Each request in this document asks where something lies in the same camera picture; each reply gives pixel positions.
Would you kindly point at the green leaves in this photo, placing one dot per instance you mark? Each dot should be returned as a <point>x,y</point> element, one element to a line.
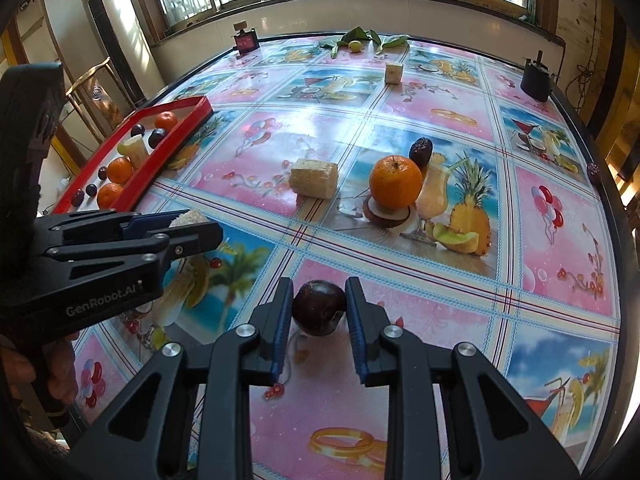
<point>358,35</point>

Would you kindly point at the far sugarcane piece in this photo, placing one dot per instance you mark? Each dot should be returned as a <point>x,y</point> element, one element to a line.
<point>393,73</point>

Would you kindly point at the small dark grape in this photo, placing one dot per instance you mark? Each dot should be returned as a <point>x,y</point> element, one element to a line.
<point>137,130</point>

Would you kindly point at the small green fruit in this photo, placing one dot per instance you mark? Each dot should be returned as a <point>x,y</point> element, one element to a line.
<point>355,46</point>

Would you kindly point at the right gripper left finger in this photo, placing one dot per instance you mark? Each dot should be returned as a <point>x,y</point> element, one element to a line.
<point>186,414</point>

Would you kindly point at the red perfume bottle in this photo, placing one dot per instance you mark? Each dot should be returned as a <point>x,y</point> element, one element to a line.
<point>245,38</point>

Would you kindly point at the wooden chair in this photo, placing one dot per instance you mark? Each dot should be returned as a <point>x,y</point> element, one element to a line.
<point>99,98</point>

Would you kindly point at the black cup with stick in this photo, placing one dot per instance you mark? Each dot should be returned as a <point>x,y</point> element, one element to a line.
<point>536,79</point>

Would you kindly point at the dark ball on rim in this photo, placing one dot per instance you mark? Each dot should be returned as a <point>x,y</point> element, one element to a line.
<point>593,173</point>

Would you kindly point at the white standing air conditioner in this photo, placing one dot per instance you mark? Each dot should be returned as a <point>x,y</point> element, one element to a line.
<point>122,39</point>

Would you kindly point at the red rimmed white tray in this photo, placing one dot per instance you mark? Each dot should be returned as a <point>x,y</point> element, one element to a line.
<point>137,194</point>

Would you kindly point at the orange tangerine far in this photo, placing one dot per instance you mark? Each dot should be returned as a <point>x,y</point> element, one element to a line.
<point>395,182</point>

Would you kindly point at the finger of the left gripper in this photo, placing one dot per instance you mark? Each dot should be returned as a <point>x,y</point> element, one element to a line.
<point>128,262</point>
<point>99,226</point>

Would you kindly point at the red jujube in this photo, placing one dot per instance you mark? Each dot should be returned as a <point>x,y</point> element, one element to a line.
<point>77,198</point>

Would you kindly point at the dark date far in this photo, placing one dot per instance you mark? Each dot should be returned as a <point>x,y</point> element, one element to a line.
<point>421,152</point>

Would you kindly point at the dark purple plum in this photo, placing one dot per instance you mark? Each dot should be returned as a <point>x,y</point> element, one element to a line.
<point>318,307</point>

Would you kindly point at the orange tangerine placed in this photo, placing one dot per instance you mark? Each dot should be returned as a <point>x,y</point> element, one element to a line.
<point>120,170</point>
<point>108,194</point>
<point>166,121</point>

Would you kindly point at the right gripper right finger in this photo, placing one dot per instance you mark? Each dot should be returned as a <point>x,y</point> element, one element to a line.
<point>454,393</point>

